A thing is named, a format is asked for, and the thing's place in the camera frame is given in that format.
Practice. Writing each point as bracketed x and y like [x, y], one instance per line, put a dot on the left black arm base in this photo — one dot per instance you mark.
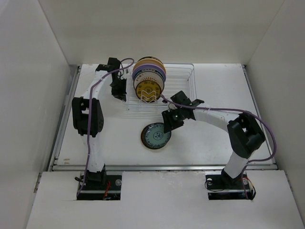
[110, 190]

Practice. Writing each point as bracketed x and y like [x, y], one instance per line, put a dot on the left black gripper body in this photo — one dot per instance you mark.
[118, 88]

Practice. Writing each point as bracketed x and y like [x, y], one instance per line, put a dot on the yellow patterned plate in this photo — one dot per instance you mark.
[143, 140]
[148, 91]

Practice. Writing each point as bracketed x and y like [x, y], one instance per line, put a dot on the teal patterned plate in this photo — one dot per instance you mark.
[155, 136]

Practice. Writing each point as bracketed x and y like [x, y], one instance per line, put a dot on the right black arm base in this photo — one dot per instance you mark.
[220, 187]

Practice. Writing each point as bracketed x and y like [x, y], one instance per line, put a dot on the white wire dish rack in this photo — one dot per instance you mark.
[179, 77]

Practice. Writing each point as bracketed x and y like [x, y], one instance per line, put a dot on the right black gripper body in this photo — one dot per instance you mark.
[175, 117]

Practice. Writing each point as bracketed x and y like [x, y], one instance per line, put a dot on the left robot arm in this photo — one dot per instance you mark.
[88, 118]

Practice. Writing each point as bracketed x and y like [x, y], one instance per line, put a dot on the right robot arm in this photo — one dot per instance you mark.
[245, 134]

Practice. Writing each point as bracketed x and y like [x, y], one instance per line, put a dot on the white blue rimmed plate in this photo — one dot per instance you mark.
[147, 70]

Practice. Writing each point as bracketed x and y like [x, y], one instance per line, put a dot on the metal table edge rail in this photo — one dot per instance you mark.
[157, 168]

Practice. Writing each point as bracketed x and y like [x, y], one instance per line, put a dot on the white orange sunburst plate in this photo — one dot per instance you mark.
[148, 76]

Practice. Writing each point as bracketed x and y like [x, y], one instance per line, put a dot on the tan plate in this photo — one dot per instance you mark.
[150, 61]

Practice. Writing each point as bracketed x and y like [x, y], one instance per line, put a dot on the purple plate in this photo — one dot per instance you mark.
[146, 66]

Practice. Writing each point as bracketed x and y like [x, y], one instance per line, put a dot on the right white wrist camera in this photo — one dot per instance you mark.
[171, 107]

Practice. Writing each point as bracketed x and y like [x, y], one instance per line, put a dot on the dark rimmed back plate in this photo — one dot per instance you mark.
[150, 57]

